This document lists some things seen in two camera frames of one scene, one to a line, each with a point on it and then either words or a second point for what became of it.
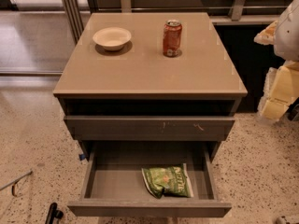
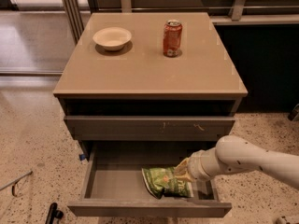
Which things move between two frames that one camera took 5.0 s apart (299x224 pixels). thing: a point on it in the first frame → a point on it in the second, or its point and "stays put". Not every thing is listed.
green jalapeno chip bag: (167, 181) stays put
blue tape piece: (81, 156) stays put
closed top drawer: (149, 127) stays put
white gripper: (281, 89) → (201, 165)
